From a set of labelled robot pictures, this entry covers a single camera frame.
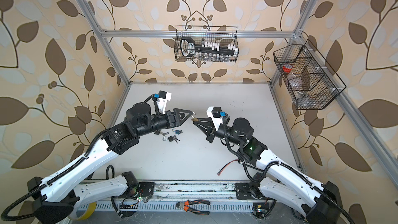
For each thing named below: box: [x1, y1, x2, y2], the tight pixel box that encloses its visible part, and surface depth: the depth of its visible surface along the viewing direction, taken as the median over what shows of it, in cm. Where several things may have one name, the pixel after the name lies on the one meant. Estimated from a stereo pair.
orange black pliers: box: [175, 199, 211, 216], surface depth 71 cm
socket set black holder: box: [180, 36, 236, 58], surface depth 85 cm
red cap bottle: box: [281, 63, 293, 74], surface depth 89 cm
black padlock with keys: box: [162, 134, 181, 144], surface depth 93 cm
